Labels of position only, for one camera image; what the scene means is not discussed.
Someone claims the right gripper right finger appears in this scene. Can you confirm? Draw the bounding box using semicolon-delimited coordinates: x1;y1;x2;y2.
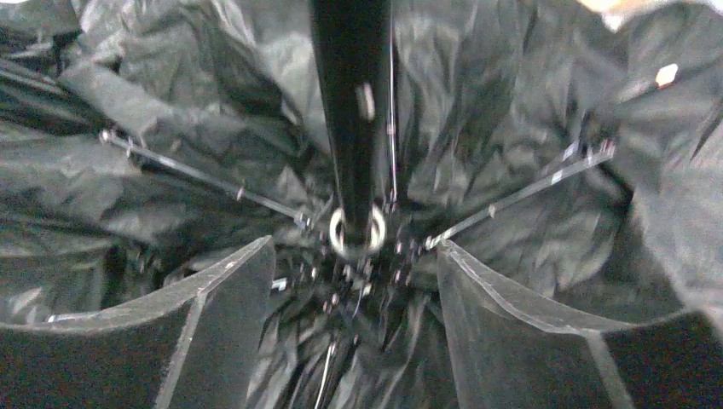
437;241;722;408

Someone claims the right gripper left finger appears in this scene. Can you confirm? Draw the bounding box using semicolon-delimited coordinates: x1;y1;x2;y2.
1;236;275;408

